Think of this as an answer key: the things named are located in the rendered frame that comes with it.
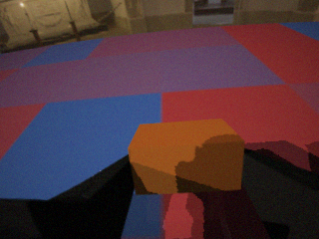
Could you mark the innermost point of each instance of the orange block with dark square face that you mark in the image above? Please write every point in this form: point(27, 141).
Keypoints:
point(186, 156)

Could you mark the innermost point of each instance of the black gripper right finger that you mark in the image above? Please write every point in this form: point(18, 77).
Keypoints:
point(285, 196)

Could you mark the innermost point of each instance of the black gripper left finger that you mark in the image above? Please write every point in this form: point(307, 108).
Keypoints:
point(97, 208)

